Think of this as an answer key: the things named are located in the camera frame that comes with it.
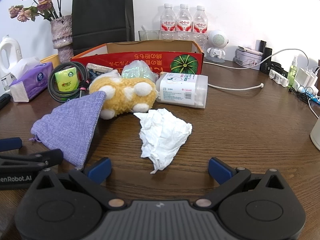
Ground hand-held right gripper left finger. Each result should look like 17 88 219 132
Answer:
36 157 127 209

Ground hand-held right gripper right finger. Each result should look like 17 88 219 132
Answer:
194 157 285 209

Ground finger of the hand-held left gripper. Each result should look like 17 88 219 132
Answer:
0 149 63 173
0 137 22 152

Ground purple cloth pouch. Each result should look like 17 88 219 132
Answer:
30 91 107 168

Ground braided grey cable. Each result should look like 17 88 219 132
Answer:
47 62 90 103

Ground white tissue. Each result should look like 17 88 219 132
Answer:
133 108 193 175

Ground green tissue pack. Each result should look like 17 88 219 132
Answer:
54 69 80 92

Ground yellow plush toy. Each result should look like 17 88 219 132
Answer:
89 70 158 120

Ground white wipes packet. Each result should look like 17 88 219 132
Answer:
155 72 209 109

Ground clear packaged item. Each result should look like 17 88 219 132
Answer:
86 63 114 80

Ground iridescent plastic bag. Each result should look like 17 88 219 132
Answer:
121 60 159 82

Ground red cardboard box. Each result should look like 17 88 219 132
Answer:
71 40 205 77

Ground white cylinder container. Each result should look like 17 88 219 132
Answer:
310 120 320 152

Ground dark blue case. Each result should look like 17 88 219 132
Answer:
0 94 12 110

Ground purple tissue box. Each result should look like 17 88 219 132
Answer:
9 57 54 103

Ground white plastic jug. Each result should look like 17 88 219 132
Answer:
0 36 22 92

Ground yellow cup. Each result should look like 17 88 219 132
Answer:
40 54 61 69

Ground white power strip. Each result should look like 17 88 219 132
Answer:
269 67 290 87

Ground white tin box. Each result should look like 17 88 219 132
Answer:
234 46 264 70

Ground purple white ceramic vase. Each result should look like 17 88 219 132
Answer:
51 15 74 63

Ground tall black box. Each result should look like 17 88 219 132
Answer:
259 47 273 74

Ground green spray bottle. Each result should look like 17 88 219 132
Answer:
287 55 298 88

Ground white robot-shaped speaker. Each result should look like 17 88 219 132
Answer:
205 30 229 63

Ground glass cup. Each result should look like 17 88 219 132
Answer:
138 25 160 42

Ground clear water bottle red label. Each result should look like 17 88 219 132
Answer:
160 4 177 40
176 4 193 40
192 5 209 53

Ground black paper bag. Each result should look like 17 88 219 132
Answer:
72 0 135 57

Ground white cable with plug end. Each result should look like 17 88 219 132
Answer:
207 82 264 90

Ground blue cables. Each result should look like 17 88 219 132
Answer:
291 87 320 105

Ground white charging cable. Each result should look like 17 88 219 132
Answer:
255 48 310 69

